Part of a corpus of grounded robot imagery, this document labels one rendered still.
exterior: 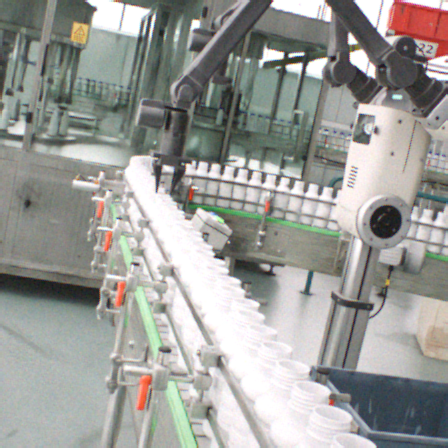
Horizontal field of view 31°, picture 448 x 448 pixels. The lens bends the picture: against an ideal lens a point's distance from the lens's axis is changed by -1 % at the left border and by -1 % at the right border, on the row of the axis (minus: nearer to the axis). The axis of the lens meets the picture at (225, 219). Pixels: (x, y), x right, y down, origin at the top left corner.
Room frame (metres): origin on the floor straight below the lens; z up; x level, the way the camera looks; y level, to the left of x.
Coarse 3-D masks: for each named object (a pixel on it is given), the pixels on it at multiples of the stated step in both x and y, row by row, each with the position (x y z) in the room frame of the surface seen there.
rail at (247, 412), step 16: (144, 256) 1.77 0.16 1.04; (176, 272) 1.35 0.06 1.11; (192, 304) 1.16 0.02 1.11; (176, 336) 1.23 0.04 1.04; (208, 336) 1.02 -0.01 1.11; (192, 368) 1.07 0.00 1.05; (224, 368) 0.91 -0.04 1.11; (240, 400) 0.82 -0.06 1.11; (208, 416) 0.93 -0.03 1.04; (256, 432) 0.74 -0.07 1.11
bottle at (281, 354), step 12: (264, 348) 0.84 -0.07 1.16; (276, 348) 0.87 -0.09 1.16; (288, 348) 0.86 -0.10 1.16; (264, 360) 0.84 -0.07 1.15; (276, 360) 0.84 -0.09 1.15; (252, 372) 0.85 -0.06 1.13; (264, 372) 0.84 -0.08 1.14; (240, 384) 0.85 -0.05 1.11; (252, 384) 0.84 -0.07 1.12; (264, 384) 0.83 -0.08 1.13; (252, 396) 0.83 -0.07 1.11; (252, 408) 0.83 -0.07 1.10; (240, 420) 0.83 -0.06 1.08; (240, 432) 0.83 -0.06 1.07; (228, 444) 0.85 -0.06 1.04; (240, 444) 0.83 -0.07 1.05
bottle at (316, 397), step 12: (300, 384) 0.75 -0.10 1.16; (312, 384) 0.75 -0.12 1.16; (300, 396) 0.72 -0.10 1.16; (312, 396) 0.72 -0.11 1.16; (324, 396) 0.72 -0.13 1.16; (288, 408) 0.73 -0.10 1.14; (300, 408) 0.72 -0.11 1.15; (312, 408) 0.72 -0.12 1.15; (276, 420) 0.74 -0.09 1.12; (288, 420) 0.73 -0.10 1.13; (300, 420) 0.72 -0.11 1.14; (276, 432) 0.72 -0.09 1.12; (288, 432) 0.72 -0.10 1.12; (300, 432) 0.72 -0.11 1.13; (276, 444) 0.72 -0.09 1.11; (288, 444) 0.71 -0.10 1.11
